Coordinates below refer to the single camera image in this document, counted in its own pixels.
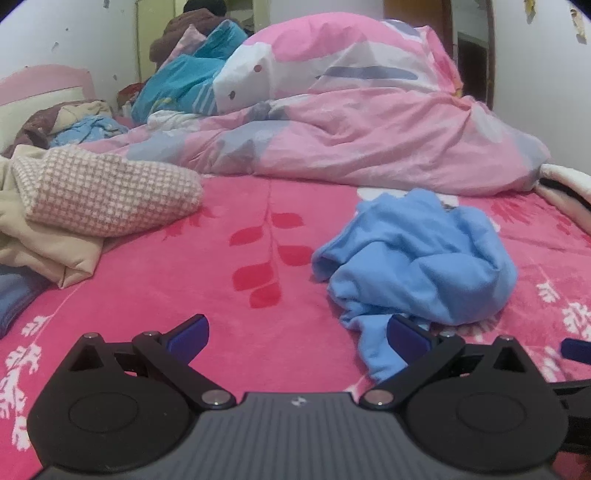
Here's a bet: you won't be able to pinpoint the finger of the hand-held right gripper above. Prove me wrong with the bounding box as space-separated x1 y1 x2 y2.
549 377 591 457
560 338 591 364

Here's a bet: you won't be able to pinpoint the yellow-green cabinet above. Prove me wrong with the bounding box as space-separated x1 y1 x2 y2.
134 0 273 88

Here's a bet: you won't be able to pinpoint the cream cloth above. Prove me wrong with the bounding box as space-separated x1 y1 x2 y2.
60 99 114 123

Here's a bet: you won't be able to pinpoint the beige checked knit sweater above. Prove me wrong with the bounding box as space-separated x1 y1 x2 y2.
11 145 205 238

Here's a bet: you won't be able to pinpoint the light blue cloth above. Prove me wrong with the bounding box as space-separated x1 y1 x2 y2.
48 115 130 148

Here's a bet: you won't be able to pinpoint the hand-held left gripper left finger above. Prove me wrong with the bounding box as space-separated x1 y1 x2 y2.
58 314 236 411

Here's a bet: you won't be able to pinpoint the teal striped cloth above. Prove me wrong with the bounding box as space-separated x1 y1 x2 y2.
130 19 250 124

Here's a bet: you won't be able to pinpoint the white crumpled cloth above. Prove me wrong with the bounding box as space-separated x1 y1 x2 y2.
148 108 208 132

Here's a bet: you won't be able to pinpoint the blue t-shirt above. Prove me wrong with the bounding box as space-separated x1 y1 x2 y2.
311 188 518 384

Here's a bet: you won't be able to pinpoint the red cloth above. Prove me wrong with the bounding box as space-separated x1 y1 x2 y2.
116 82 149 112

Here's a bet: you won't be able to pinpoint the blue denim jeans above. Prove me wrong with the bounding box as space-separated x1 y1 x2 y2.
0 265 51 340

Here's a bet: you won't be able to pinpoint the pink floral blanket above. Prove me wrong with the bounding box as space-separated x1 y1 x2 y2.
0 173 591 480

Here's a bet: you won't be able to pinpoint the brown padded jacket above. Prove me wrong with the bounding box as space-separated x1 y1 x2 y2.
150 9 227 70

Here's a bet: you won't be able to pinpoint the beige cloth garment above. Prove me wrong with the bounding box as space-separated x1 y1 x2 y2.
0 154 105 291

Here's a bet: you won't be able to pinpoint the maroon cloth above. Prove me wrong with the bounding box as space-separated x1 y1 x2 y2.
14 102 88 153

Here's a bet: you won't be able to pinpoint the pink headboard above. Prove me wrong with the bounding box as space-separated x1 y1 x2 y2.
0 65 95 109

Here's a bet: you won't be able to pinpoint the brown wooden wardrobe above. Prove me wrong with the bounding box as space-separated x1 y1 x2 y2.
383 0 496 112

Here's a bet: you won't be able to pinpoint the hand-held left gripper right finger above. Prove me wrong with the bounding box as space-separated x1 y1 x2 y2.
359 315 539 411

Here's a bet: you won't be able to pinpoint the pink patterned duvet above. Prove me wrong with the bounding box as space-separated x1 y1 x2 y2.
81 13 552 197

